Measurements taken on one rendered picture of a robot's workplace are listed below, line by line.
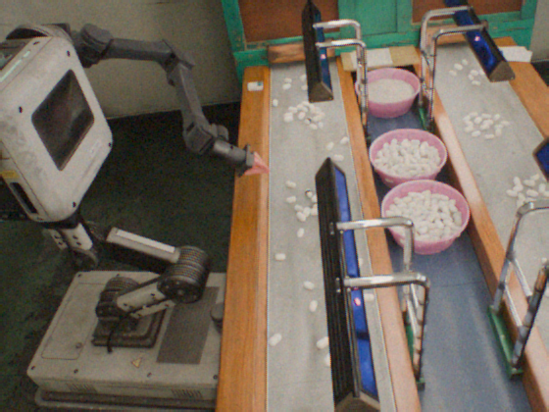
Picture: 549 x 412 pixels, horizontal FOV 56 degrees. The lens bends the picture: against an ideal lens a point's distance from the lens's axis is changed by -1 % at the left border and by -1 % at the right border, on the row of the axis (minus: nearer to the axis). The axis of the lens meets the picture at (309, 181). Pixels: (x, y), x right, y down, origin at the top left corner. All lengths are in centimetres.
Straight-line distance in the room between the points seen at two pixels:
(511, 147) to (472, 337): 75
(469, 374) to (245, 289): 63
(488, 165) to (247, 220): 83
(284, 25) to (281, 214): 98
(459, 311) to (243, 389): 62
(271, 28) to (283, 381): 154
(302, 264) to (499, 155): 80
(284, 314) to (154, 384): 53
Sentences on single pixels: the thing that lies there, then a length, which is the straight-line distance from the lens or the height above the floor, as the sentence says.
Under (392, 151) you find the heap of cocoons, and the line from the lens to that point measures 190.
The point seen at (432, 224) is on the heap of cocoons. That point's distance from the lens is 164.
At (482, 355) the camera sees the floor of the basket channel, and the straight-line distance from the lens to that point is 148.
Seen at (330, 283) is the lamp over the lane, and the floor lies 108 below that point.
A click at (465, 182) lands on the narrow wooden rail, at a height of 76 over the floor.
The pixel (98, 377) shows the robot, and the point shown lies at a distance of 186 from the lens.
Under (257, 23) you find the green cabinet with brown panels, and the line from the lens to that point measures 238.
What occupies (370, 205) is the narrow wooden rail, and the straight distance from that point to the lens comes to 166.
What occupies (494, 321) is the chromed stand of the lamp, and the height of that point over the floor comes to 71.
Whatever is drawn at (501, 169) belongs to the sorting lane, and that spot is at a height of 74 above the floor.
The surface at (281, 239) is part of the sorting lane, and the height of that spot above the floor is 74.
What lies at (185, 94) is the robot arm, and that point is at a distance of 173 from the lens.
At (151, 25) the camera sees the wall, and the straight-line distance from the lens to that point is 326.
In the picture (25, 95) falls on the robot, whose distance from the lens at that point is 121.
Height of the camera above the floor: 194
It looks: 42 degrees down
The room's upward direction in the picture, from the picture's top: 8 degrees counter-clockwise
